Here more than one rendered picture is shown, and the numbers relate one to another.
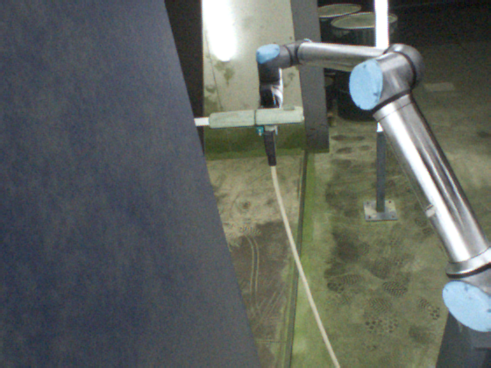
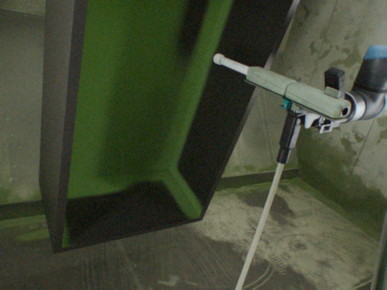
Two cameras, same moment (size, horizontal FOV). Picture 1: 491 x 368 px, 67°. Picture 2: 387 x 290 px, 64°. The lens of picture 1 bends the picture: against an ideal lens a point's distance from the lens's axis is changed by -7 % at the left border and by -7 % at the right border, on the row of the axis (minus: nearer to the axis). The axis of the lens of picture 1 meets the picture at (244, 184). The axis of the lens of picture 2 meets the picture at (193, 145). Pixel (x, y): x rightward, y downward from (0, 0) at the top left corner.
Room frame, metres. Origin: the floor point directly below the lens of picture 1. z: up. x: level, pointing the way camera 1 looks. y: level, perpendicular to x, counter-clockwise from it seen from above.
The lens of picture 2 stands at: (0.44, -0.42, 1.26)
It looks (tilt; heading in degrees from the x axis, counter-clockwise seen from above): 22 degrees down; 40
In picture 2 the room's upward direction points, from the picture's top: 11 degrees clockwise
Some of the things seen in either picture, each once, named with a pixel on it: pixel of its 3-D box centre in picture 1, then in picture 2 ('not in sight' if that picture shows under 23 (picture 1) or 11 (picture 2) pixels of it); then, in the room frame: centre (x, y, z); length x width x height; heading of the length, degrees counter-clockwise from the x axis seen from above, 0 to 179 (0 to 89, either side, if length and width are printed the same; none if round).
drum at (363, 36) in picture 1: (365, 67); not in sight; (3.37, -1.31, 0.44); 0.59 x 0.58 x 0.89; 178
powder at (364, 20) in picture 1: (363, 21); not in sight; (3.38, -1.31, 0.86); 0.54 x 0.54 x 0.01
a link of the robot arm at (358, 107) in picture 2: (269, 101); (343, 106); (1.39, -0.16, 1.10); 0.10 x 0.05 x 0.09; 77
